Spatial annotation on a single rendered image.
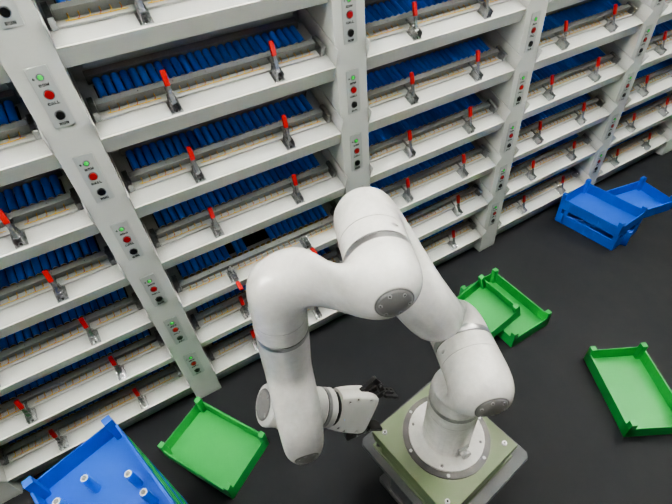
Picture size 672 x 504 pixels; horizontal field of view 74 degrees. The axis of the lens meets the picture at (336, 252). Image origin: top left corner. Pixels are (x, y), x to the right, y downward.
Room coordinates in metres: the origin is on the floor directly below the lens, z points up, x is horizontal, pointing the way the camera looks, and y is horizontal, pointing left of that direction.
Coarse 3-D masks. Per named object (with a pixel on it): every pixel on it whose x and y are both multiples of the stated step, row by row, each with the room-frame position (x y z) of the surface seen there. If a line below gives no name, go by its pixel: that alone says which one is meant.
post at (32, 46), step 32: (0, 32) 0.89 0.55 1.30; (32, 32) 0.91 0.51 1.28; (32, 64) 0.90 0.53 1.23; (32, 96) 0.88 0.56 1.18; (64, 96) 0.91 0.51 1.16; (64, 128) 0.89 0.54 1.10; (64, 160) 0.88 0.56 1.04; (96, 160) 0.91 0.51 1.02; (96, 224) 0.88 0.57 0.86; (160, 320) 0.88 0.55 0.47; (192, 384) 0.88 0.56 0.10
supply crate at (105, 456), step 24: (96, 432) 0.51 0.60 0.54; (120, 432) 0.50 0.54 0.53; (72, 456) 0.46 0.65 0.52; (96, 456) 0.48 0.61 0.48; (120, 456) 0.47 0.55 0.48; (24, 480) 0.41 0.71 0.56; (48, 480) 0.42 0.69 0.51; (72, 480) 0.43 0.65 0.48; (96, 480) 0.42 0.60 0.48; (120, 480) 0.42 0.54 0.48; (144, 480) 0.41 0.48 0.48
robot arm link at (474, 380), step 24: (456, 336) 0.50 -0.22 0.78; (480, 336) 0.49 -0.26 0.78; (456, 360) 0.45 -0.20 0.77; (480, 360) 0.44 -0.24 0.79; (504, 360) 0.45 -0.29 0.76; (432, 384) 0.50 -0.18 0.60; (456, 384) 0.42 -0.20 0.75; (480, 384) 0.40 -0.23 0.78; (504, 384) 0.39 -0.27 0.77; (456, 408) 0.39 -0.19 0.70; (480, 408) 0.37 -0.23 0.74; (504, 408) 0.37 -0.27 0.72
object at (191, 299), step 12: (324, 204) 1.29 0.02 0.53; (336, 204) 1.25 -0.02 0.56; (264, 240) 1.15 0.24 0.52; (312, 240) 1.15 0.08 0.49; (324, 240) 1.15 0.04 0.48; (336, 240) 1.17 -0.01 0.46; (252, 264) 1.06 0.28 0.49; (168, 276) 0.98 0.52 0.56; (180, 276) 1.01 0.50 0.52; (216, 276) 1.02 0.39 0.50; (240, 276) 1.02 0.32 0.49; (180, 288) 0.96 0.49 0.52; (192, 288) 0.98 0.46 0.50; (204, 288) 0.98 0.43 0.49; (216, 288) 0.98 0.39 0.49; (228, 288) 0.99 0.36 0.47; (180, 300) 0.94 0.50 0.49; (192, 300) 0.94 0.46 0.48; (204, 300) 0.95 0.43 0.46
